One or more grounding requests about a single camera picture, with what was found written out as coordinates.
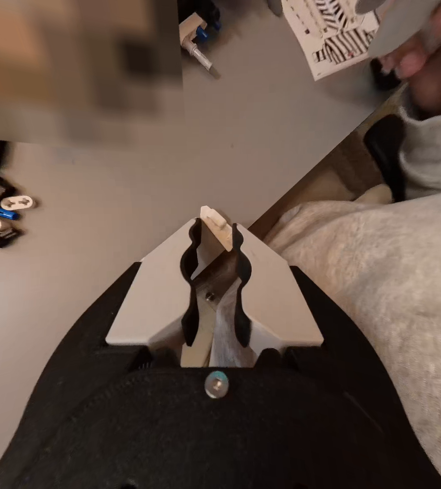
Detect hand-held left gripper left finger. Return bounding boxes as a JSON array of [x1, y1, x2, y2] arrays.
[[106, 218, 203, 348]]

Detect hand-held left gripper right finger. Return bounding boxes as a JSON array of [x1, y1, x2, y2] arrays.
[[232, 223, 324, 357]]

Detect person's right hand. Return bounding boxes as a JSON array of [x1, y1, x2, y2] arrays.
[[379, 4, 441, 117]]

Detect black chair armrest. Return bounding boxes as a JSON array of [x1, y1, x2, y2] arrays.
[[363, 114, 409, 203]]

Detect partly built lego model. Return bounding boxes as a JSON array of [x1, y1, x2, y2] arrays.
[[178, 0, 222, 79]]

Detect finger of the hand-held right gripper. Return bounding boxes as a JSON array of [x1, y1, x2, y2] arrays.
[[367, 0, 441, 59]]

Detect zebra print paper sheet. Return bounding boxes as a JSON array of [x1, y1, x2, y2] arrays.
[[281, 0, 382, 82]]

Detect person's right forearm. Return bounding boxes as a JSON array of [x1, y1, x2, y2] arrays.
[[396, 86, 441, 200]]

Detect white lego piece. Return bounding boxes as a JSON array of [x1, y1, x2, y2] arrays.
[[200, 206, 233, 253]]

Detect grey disc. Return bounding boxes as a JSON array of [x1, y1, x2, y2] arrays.
[[355, 0, 386, 15]]

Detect person's grey hoodie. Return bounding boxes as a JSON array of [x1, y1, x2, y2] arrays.
[[209, 186, 441, 489]]

